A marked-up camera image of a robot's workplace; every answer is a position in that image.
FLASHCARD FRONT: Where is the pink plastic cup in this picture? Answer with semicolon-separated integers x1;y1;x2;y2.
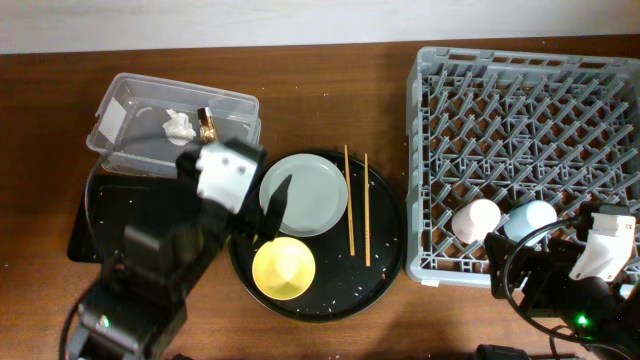
451;199;501;244

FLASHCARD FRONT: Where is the yellow bowl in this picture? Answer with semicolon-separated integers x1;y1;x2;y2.
251;237;316;301

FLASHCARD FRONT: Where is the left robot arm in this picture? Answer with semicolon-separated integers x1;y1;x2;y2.
58;176;292;359

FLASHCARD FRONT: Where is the grey dishwasher rack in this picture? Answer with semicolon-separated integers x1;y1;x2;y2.
405;47;639;287

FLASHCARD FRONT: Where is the grey plate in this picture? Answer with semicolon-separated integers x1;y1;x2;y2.
259;153;348;237

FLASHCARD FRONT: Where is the gold snack wrapper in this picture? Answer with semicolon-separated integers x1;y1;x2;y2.
197;107;219;143

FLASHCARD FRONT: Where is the round black tray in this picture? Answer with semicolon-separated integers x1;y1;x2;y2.
229;156;406;322

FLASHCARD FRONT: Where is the blue plastic cup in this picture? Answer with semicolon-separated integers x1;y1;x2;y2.
503;200;558;242

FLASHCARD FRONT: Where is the clear plastic bin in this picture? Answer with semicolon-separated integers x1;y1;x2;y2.
86;73;261;178

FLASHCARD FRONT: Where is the wooden chopstick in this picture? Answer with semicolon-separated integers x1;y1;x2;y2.
343;144;356;257
364;153;371;267

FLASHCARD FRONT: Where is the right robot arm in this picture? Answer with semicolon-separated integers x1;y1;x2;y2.
484;234;639;359

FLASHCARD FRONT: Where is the black rectangular tray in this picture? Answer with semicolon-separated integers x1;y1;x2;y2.
67;174;202;263

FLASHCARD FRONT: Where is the white tissue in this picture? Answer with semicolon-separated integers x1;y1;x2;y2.
162;109;196;146

